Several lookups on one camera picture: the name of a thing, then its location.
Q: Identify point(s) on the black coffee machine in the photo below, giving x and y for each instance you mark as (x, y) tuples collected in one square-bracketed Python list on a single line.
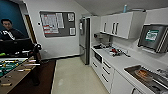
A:
[(103, 39)]

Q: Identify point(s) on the dish drying rack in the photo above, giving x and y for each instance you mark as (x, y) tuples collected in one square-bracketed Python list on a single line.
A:
[(117, 51)]

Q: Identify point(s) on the black built-in microwave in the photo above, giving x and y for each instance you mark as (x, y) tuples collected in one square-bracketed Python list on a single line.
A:
[(98, 57)]

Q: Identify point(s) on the chrome sink faucet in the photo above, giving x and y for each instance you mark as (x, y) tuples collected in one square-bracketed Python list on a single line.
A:
[(163, 73)]

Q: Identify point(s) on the foosball gaming table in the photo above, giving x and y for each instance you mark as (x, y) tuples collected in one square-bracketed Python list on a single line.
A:
[(13, 71)]

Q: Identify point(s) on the person in dark shirt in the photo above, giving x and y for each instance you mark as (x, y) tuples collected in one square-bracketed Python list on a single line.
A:
[(11, 32)]

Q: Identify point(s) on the white paper sheet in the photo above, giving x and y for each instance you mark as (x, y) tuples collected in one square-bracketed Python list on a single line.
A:
[(72, 31), (60, 20), (70, 17)]

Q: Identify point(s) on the small teal bottle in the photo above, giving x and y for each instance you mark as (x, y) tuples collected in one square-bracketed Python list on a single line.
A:
[(125, 8)]

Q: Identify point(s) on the grey wall notice board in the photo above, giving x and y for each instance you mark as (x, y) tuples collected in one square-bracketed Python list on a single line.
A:
[(65, 25)]

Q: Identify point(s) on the steel paper towel dispenser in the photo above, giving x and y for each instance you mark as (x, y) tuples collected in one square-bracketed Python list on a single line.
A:
[(153, 37)]

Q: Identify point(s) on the white two-door wall cabinet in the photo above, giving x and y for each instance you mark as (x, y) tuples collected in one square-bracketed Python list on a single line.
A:
[(123, 25)]

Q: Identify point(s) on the stainless steel sink basin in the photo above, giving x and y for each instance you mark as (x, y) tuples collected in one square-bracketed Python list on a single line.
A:
[(156, 83)]

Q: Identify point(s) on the red white printed poster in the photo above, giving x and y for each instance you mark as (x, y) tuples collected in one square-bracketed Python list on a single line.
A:
[(50, 23)]

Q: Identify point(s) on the white sink base cabinet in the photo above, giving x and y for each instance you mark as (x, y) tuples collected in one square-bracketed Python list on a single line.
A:
[(121, 85)]

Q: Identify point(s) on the stainless steel refrigerator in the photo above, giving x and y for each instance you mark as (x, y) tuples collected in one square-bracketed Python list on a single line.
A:
[(85, 40)]

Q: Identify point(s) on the orange bowl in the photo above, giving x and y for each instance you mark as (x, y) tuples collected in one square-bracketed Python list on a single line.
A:
[(143, 74)]

